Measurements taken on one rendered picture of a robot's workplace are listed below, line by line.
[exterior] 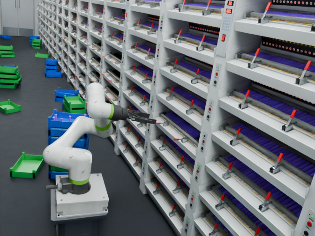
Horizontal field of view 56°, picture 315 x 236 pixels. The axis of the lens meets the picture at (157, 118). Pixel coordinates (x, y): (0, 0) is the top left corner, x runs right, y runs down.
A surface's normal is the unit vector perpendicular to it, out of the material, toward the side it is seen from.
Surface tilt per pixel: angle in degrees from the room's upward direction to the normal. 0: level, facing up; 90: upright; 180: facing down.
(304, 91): 107
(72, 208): 90
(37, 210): 0
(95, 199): 2
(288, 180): 17
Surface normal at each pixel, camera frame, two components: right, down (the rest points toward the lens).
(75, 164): -0.16, 0.29
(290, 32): -0.89, 0.31
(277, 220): -0.14, -0.88
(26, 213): 0.12, -0.93
